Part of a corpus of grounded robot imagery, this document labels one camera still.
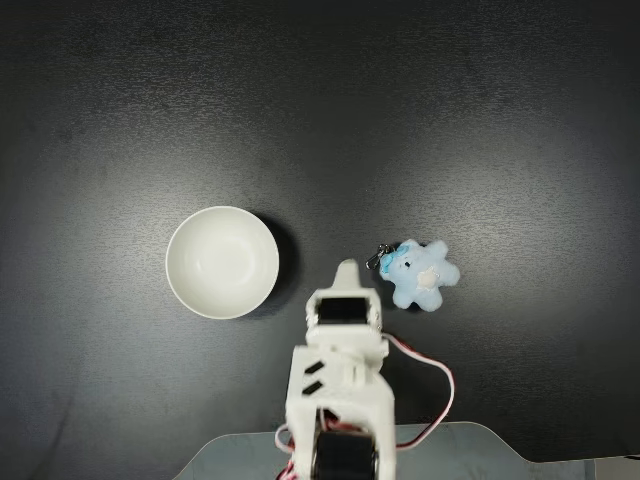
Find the grey-blue translucent board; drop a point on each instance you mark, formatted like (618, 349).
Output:
(475, 450)

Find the pale grey flat box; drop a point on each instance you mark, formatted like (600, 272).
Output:
(617, 471)

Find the white ceramic bowl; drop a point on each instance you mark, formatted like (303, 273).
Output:
(222, 262)

